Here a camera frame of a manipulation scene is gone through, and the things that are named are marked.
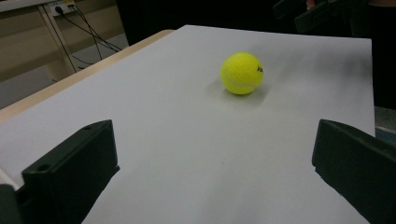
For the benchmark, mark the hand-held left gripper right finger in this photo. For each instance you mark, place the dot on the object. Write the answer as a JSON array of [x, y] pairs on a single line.
[[358, 168]]

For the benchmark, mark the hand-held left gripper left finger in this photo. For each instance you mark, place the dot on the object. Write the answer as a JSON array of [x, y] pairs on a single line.
[[71, 174]]

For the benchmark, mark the yellow tennis ball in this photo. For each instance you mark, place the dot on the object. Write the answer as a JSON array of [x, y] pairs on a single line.
[[241, 73]]

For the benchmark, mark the light wooden table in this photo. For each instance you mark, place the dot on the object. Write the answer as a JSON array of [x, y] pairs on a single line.
[[77, 76]]

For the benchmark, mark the white board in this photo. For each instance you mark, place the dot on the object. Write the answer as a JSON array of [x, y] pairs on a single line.
[[186, 140]]

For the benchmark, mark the white power strip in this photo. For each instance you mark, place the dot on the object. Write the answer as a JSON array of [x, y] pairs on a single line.
[[63, 7]]

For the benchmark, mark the wooden shelf frame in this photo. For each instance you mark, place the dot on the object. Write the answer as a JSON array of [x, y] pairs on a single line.
[[25, 46]]

